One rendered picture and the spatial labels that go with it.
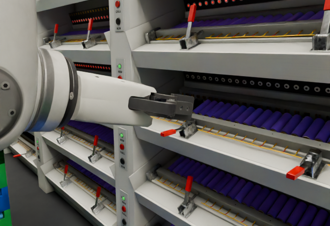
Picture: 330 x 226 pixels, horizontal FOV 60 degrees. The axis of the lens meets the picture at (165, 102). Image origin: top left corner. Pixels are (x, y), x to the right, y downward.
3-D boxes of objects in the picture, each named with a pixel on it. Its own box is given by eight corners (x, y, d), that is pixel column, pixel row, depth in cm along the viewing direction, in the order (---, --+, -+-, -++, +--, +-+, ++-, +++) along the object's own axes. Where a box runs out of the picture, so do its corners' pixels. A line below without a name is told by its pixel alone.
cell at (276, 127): (292, 121, 59) (278, 137, 55) (284, 119, 60) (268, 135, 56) (291, 113, 58) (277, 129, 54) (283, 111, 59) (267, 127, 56)
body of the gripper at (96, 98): (27, 117, 33) (109, 121, 41) (64, 137, 26) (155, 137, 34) (35, 53, 33) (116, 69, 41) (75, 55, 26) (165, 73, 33)
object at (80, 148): (120, 190, 89) (104, 155, 83) (45, 143, 132) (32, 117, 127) (164, 153, 100) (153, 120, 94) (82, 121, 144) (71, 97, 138)
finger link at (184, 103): (149, 117, 34) (187, 119, 39) (168, 122, 32) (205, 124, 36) (153, 91, 34) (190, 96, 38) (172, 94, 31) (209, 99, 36)
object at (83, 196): (121, 245, 92) (107, 215, 87) (48, 182, 136) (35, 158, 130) (164, 204, 104) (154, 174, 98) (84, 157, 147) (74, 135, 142)
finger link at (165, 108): (101, 102, 33) (138, 105, 37) (147, 113, 28) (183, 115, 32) (103, 92, 33) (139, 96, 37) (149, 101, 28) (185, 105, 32)
